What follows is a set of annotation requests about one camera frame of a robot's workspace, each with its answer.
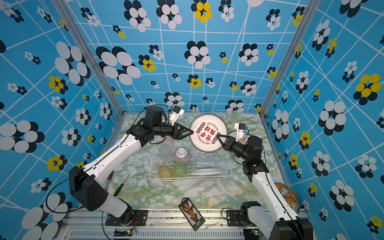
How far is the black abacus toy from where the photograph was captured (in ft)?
2.37

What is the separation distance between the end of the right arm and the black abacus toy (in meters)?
0.37

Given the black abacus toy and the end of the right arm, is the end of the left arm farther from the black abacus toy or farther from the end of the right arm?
the black abacus toy

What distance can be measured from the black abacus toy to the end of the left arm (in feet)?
1.24

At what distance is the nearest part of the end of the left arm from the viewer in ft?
1.84

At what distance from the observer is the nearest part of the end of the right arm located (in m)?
0.58
